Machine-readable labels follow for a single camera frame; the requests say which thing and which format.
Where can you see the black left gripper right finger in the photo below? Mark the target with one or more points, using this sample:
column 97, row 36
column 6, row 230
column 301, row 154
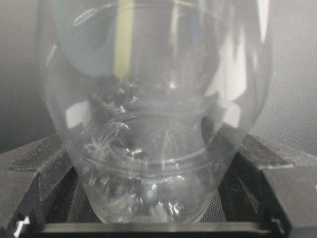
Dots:
column 269, row 191

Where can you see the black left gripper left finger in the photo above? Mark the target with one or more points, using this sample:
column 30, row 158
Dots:
column 39, row 182

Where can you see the clear plastic bottle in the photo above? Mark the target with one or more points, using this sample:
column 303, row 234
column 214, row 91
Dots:
column 153, row 98

